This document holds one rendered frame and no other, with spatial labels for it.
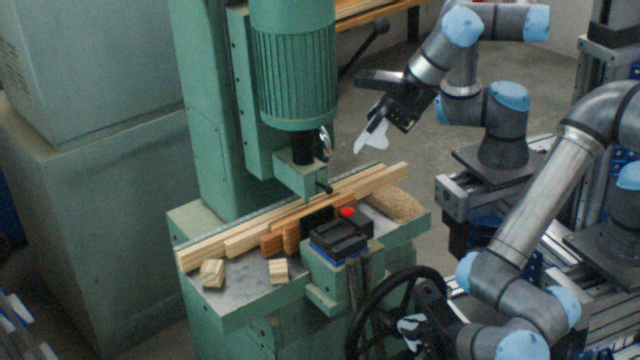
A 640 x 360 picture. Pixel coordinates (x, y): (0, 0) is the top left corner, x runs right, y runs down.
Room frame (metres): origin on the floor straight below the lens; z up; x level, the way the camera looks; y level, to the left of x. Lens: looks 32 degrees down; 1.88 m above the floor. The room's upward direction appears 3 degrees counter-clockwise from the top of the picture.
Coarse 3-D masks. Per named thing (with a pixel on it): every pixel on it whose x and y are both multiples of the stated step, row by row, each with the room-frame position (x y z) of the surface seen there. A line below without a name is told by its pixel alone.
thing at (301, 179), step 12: (276, 156) 1.39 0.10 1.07; (288, 156) 1.38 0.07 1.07; (276, 168) 1.39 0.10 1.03; (288, 168) 1.35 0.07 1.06; (300, 168) 1.32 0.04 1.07; (312, 168) 1.32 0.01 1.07; (324, 168) 1.33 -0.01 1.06; (288, 180) 1.35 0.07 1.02; (300, 180) 1.30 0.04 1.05; (312, 180) 1.31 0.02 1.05; (324, 180) 1.32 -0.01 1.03; (300, 192) 1.31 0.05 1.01; (312, 192) 1.31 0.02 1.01
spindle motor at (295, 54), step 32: (256, 0) 1.30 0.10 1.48; (288, 0) 1.27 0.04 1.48; (320, 0) 1.29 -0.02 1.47; (256, 32) 1.32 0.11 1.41; (288, 32) 1.27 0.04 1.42; (320, 32) 1.29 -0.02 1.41; (256, 64) 1.33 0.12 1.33; (288, 64) 1.27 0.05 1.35; (320, 64) 1.29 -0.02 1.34; (288, 96) 1.27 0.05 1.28; (320, 96) 1.29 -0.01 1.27; (288, 128) 1.27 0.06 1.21
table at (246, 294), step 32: (384, 224) 1.32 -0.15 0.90; (416, 224) 1.33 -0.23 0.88; (224, 256) 1.23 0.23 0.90; (256, 256) 1.22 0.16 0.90; (288, 256) 1.22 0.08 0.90; (192, 288) 1.14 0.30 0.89; (224, 288) 1.12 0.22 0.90; (256, 288) 1.11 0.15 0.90; (288, 288) 1.12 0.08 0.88; (224, 320) 1.03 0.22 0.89; (256, 320) 1.08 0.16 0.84
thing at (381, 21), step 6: (378, 18) 1.33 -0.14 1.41; (384, 18) 1.33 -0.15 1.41; (378, 24) 1.32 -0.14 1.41; (384, 24) 1.32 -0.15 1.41; (378, 30) 1.32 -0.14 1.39; (384, 30) 1.32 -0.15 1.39; (372, 36) 1.35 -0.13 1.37; (366, 42) 1.36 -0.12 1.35; (372, 42) 1.36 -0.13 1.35; (360, 48) 1.38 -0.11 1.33; (366, 48) 1.37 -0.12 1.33; (360, 54) 1.39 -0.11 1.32; (354, 60) 1.40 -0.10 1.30; (348, 66) 1.42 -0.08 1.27; (342, 72) 1.44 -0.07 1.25
